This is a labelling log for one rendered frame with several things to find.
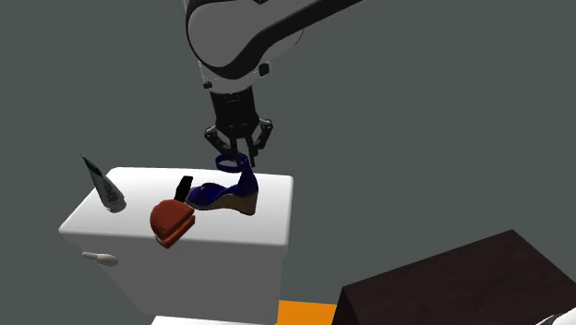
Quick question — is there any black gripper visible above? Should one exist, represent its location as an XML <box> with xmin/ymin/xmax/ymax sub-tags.
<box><xmin>204</xmin><ymin>86</ymin><xmax>275</xmax><ymax>169</ymax></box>

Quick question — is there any blue wedge sandal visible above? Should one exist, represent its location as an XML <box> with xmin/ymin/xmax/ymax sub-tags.
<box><xmin>185</xmin><ymin>152</ymin><xmax>260</xmax><ymax>217</ymax></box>

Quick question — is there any black rectangular phone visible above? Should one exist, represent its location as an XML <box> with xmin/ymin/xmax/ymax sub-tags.
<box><xmin>173</xmin><ymin>175</ymin><xmax>195</xmax><ymax>203</ymax></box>

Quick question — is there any white squeeze tube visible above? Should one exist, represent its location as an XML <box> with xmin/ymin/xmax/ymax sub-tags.
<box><xmin>80</xmin><ymin>153</ymin><xmax>127</xmax><ymax>214</ymax></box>

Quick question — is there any red knitted hat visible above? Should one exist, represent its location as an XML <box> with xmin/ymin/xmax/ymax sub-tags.
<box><xmin>149</xmin><ymin>199</ymin><xmax>197</xmax><ymax>250</ymax></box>

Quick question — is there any white toilet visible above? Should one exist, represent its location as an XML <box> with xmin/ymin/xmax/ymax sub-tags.
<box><xmin>57</xmin><ymin>166</ymin><xmax>294</xmax><ymax>325</ymax></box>

